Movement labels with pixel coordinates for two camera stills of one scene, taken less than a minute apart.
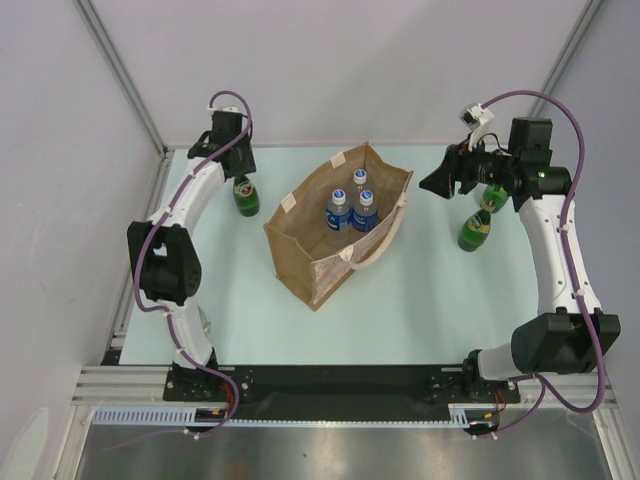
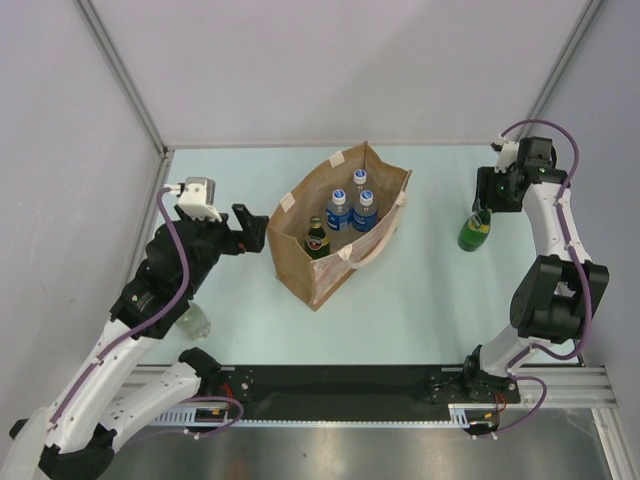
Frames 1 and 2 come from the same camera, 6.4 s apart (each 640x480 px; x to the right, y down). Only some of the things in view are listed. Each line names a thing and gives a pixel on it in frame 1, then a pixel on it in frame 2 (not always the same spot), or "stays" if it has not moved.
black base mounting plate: x=334 y=393 stays
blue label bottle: x=365 y=210 stays
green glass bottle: x=475 y=230 stays
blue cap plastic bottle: x=360 y=177 stays
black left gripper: x=247 y=165 → x=252 y=227
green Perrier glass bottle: x=245 y=196 → x=316 y=243
